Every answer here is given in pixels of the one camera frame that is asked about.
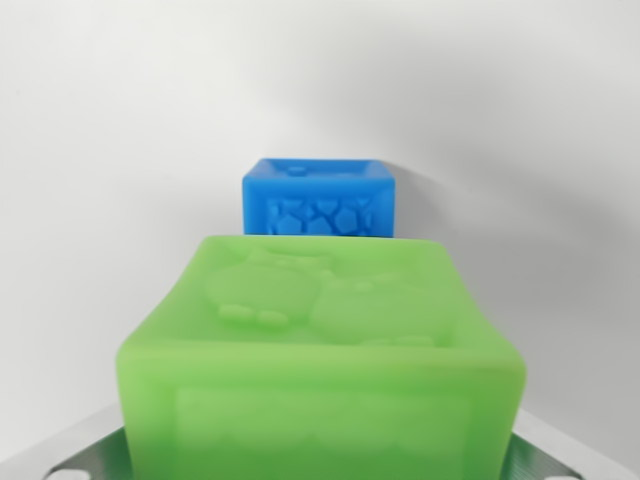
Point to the blue embossed cube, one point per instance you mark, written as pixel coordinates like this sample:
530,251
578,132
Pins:
320,200

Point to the green embossed cube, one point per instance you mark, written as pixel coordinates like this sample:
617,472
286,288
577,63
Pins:
320,380

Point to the gripper left finger with black rubber pad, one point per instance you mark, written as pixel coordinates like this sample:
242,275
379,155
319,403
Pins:
95,457

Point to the gripper right finger with black rubber pad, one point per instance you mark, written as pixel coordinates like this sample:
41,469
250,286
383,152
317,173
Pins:
535,457

